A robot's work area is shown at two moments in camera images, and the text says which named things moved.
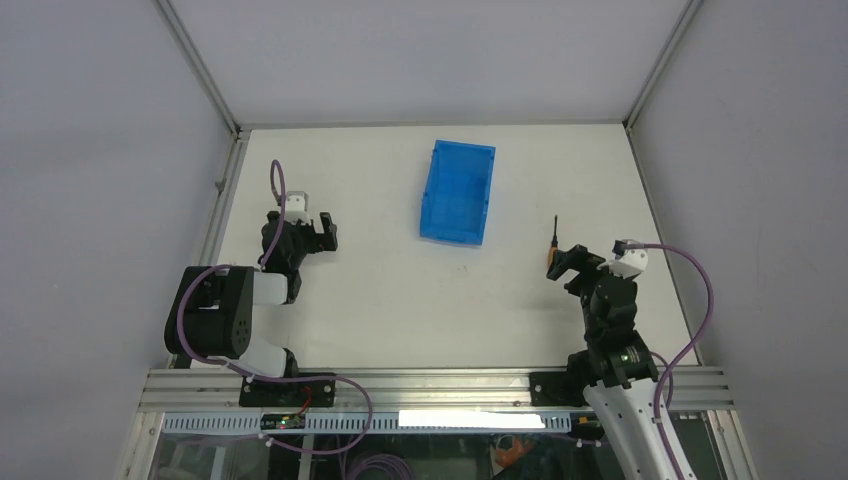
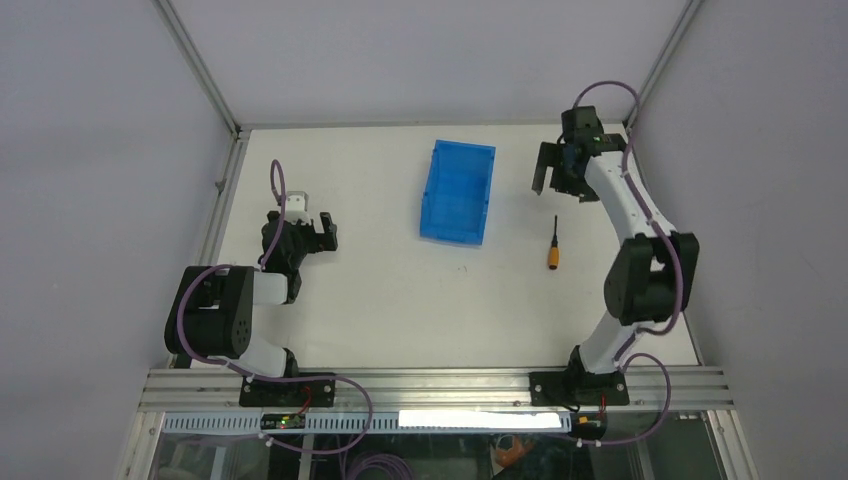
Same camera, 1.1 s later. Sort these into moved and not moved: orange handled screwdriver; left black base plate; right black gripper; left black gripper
Moved: right black gripper
Not moved: left black base plate; left black gripper; orange handled screwdriver
